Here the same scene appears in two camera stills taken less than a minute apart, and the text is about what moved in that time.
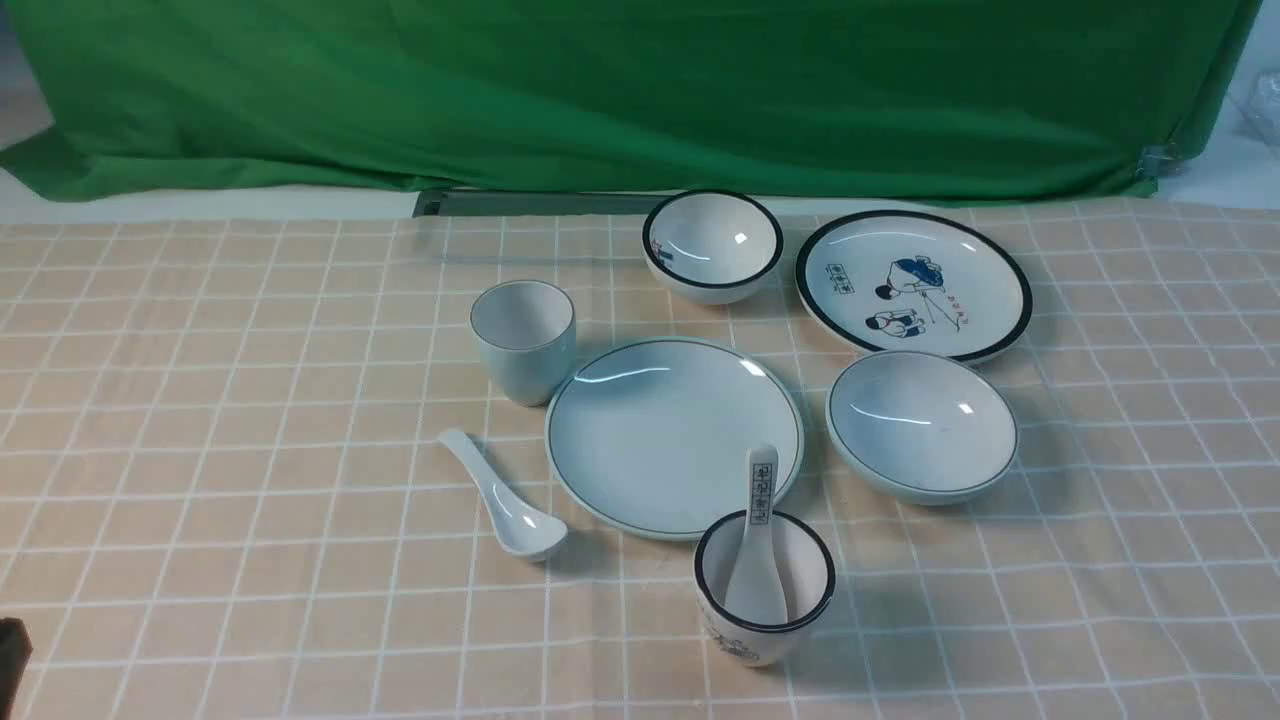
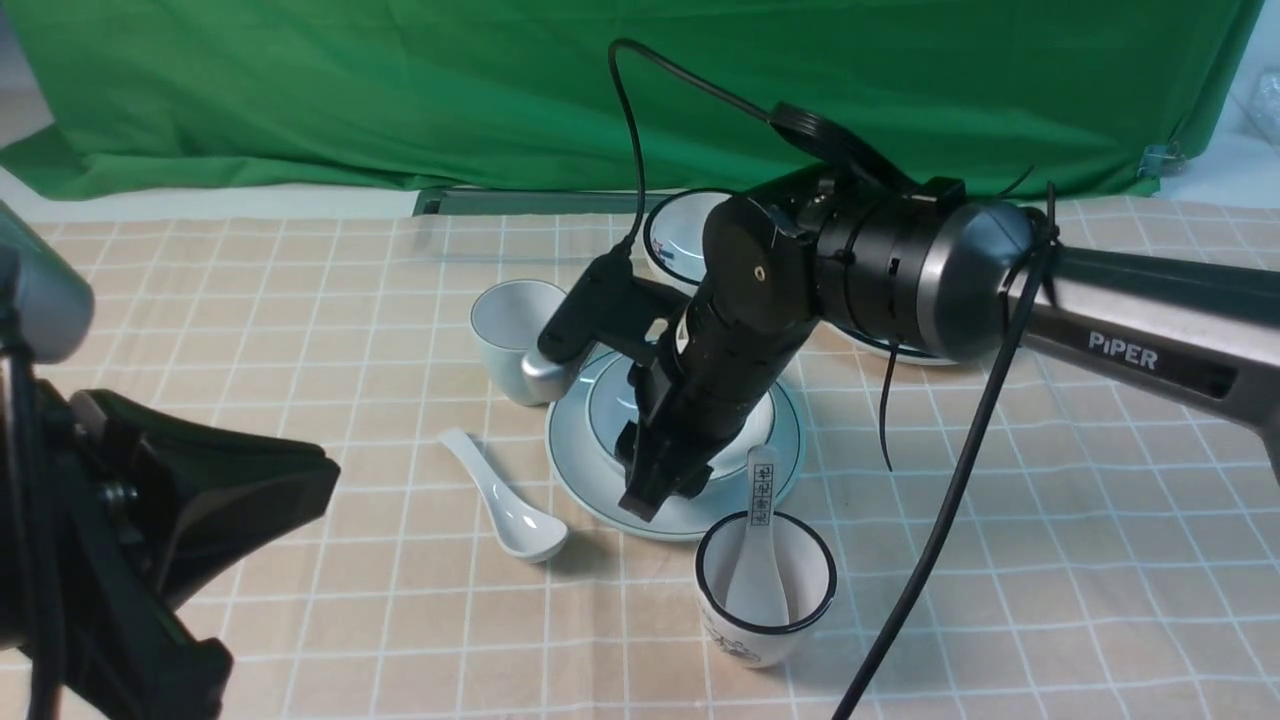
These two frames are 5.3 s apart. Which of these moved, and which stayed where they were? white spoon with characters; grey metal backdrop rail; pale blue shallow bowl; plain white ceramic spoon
Moved: pale blue shallow bowl
Stayed: white spoon with characters; grey metal backdrop rail; plain white ceramic spoon
